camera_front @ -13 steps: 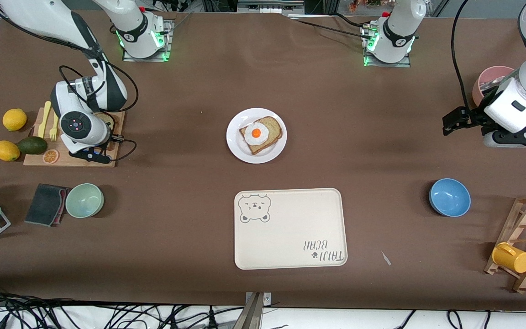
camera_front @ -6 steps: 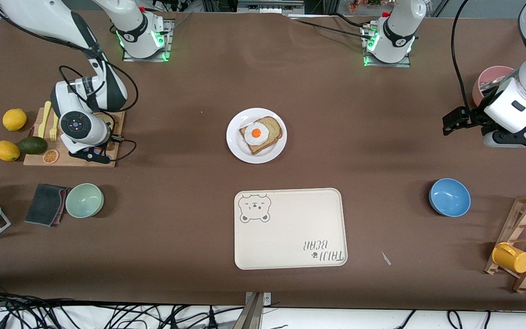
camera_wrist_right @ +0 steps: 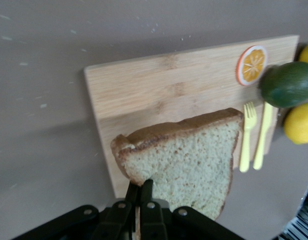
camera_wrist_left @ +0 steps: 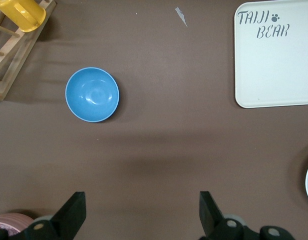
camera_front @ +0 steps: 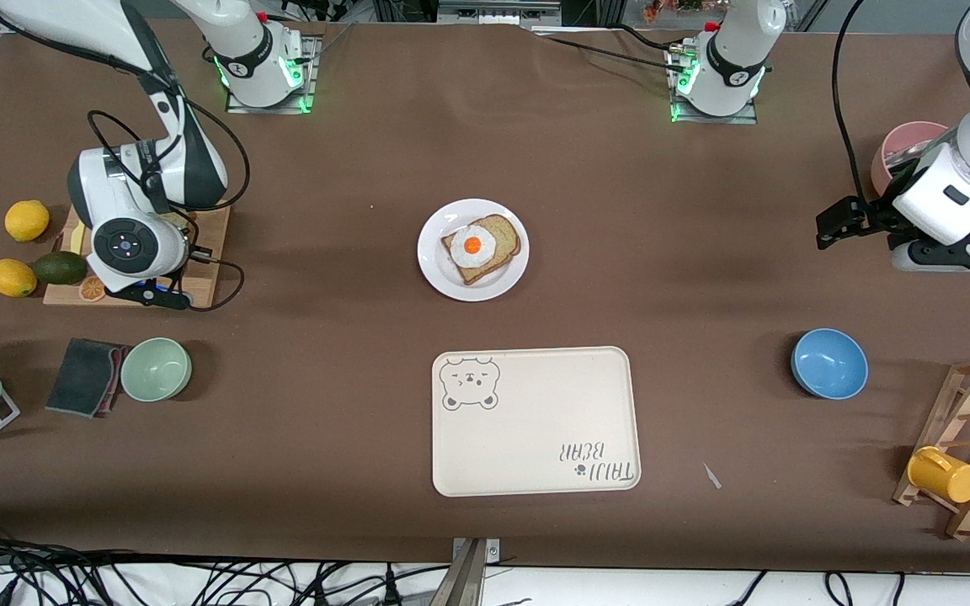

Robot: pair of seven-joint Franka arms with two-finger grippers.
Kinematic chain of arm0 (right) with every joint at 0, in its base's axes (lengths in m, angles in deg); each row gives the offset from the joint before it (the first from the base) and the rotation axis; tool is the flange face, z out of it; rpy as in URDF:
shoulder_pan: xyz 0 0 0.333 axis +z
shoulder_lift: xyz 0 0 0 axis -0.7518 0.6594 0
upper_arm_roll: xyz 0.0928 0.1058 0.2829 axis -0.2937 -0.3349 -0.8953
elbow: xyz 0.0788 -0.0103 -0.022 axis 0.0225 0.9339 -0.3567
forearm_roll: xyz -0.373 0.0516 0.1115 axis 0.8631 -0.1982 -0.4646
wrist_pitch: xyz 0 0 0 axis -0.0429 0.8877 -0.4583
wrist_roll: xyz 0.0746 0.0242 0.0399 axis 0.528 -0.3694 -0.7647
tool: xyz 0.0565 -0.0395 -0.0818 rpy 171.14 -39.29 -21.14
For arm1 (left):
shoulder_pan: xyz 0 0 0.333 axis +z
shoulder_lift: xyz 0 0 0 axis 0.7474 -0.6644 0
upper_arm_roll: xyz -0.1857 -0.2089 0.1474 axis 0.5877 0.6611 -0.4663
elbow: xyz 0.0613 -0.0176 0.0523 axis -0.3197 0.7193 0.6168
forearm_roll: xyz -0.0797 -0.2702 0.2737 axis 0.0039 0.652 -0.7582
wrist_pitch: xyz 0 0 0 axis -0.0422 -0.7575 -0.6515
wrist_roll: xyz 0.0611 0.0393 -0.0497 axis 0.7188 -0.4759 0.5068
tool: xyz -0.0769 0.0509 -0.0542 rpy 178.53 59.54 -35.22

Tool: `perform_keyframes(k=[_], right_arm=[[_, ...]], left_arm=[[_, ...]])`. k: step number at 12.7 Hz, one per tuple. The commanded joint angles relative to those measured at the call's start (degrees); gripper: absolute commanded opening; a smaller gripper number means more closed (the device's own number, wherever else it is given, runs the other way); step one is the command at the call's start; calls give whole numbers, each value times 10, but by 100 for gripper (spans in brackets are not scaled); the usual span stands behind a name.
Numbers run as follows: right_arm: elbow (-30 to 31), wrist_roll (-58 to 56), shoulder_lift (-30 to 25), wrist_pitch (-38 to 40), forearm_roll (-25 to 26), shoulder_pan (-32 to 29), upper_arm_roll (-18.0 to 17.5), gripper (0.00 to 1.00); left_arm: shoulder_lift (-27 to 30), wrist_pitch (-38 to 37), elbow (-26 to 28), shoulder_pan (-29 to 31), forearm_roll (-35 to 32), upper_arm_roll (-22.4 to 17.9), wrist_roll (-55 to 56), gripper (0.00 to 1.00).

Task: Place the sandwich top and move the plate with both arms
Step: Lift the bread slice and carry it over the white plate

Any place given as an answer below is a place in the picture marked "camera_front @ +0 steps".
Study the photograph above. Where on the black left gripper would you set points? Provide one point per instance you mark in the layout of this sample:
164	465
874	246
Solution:
874	215

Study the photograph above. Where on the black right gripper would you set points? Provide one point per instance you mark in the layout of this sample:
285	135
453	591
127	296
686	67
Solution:
199	249

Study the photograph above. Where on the white round plate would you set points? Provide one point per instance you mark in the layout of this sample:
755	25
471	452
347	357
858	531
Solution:
434	269

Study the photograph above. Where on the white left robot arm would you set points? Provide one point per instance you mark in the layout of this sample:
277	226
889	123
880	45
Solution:
729	59

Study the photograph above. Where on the wooden cutting board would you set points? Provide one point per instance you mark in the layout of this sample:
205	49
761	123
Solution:
207	269

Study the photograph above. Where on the orange slice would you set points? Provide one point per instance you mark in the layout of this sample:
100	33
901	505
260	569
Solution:
91	289

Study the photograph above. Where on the pale green bowl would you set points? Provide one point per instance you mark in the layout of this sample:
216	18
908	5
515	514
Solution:
157	369

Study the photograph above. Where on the pink cloth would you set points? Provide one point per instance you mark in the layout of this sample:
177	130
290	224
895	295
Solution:
120	362

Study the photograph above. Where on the yellow plastic knife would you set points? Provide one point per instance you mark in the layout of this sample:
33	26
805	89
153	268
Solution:
75	240

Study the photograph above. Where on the green avocado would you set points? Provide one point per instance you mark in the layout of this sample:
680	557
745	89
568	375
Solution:
60	268

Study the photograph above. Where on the pink bowl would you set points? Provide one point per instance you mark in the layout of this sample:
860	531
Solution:
914	135

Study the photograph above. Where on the dark grey cloth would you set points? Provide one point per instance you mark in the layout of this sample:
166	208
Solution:
81	377

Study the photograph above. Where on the yellow lemon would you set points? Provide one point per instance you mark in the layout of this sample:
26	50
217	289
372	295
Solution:
12	278
27	220

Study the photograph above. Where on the blue bowl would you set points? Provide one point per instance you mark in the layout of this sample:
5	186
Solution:
830	364

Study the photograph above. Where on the wooden mug rack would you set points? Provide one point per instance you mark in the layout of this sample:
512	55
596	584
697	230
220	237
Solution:
969	404

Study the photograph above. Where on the yellow mug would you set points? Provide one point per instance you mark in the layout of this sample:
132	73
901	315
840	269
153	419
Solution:
944	475

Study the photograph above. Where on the small white paper scrap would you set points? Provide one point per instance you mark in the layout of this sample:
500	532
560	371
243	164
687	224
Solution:
712	476

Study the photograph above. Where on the fried egg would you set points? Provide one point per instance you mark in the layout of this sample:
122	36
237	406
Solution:
472	246

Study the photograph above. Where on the toast slice under egg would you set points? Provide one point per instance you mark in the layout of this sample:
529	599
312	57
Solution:
506	231

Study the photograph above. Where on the cream tray with bear print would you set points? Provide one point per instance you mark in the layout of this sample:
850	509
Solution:
535	438

